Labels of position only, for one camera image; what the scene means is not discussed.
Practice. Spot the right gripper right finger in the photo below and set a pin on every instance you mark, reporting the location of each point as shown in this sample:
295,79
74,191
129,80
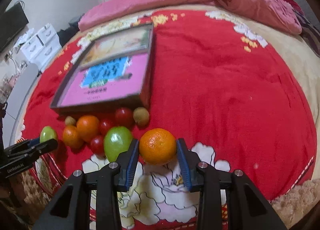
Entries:
201,177

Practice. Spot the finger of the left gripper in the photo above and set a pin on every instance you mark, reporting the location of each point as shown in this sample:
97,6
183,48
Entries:
21,146
36,151

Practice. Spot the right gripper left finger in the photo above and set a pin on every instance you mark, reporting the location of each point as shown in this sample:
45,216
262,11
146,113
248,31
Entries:
113,178

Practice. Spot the small green apple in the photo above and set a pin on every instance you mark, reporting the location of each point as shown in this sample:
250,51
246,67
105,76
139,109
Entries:
48,133

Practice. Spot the large green apple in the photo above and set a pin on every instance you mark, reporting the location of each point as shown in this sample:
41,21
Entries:
116,141

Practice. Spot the orange mandarin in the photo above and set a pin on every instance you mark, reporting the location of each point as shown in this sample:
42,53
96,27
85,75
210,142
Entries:
157,147
88,127
71,138

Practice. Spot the red cherry tomato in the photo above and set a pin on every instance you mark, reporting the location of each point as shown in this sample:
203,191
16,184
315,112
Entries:
124,117
97,146
105,125

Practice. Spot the small brown kiwi fruit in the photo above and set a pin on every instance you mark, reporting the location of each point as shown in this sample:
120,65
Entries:
70,121

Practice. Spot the white drawer cabinet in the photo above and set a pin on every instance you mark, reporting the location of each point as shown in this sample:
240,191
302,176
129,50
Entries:
42,47

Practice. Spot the red floral blanket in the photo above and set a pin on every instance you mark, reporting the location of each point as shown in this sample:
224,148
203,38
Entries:
227,92

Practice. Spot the pink exercise book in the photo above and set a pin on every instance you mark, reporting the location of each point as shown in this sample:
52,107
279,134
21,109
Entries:
113,80

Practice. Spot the grey metal tray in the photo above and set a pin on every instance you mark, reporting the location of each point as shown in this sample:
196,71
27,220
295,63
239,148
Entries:
132,102

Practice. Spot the black television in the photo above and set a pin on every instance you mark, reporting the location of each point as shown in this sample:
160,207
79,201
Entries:
12,23

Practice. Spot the black bag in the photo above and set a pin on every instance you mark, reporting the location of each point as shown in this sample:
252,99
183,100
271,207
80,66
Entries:
73,27

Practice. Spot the striped purple pillow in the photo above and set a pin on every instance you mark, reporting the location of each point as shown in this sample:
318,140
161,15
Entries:
310,33

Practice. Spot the pink quilt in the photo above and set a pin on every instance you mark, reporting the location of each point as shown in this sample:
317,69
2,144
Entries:
274,13

